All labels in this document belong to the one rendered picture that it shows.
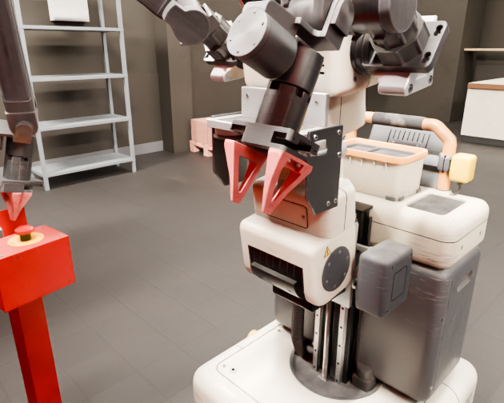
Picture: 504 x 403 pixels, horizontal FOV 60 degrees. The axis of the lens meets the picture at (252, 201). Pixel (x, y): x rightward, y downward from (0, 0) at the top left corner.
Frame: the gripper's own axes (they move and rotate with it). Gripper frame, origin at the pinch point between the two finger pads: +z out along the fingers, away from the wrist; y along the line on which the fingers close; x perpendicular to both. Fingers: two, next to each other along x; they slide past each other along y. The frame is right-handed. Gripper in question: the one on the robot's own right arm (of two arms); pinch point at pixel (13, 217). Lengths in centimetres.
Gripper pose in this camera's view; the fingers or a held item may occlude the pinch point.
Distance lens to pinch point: 116.6
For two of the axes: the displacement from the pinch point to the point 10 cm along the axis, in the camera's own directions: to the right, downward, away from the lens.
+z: -1.7, 9.8, 1.4
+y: -5.9, 0.1, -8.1
